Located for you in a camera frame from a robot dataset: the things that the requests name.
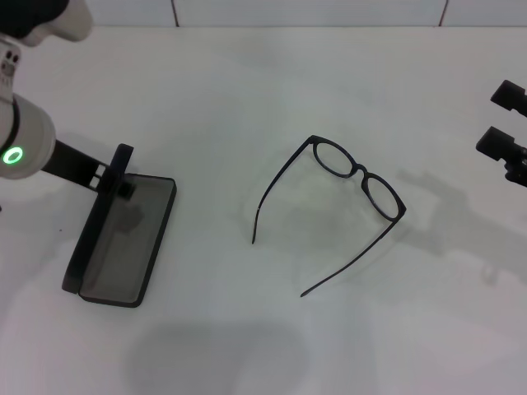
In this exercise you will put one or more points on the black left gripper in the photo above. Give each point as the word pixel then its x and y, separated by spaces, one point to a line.
pixel 74 166

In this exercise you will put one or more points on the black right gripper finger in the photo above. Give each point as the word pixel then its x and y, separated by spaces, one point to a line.
pixel 510 96
pixel 498 144

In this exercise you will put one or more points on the black glasses case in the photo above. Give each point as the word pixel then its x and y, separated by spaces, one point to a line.
pixel 119 255

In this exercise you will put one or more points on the black glasses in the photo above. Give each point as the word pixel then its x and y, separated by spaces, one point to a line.
pixel 361 169

